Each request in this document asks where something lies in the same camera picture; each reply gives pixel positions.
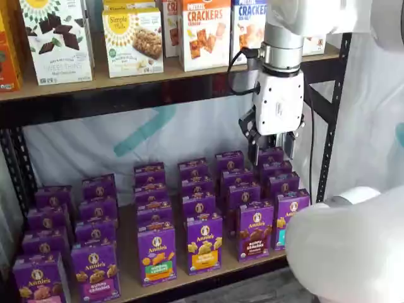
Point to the orange snack box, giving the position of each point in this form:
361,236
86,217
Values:
8,57

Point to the black metal shelf frame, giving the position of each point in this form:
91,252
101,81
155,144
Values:
94,107

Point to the purple box pink patch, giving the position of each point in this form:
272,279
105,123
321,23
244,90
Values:
94,271
38,277

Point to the purple box brown patch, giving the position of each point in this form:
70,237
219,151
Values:
255,233

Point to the white backdrop sheet teal stripe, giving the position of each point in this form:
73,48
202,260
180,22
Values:
94,135

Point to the yellow Simple Mills bar box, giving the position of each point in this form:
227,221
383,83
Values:
126,4
132,44

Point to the white Sweet Thins box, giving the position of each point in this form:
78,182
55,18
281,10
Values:
57,47

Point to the white orange cracker box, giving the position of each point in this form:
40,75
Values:
171,31

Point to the blue sea salt crackers box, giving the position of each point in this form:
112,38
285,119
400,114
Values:
247,28

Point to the wooden shelf board with purple boxes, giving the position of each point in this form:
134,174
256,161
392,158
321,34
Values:
126,252

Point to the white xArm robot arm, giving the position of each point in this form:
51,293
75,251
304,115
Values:
284,31

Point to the yellow pretzel crackers box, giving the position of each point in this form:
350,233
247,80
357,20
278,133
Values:
314,44

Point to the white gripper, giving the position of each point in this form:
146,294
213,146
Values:
277,101

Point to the orange cheddar pretzel crackers box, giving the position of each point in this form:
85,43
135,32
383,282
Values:
205,38

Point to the purple box teal patch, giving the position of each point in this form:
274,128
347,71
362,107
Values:
292,205

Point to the purple box yellow patch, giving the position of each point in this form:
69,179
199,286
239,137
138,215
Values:
204,243

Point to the purple box green patch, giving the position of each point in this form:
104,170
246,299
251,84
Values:
156,252

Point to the wooden shelf board with crackers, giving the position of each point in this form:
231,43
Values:
126,85

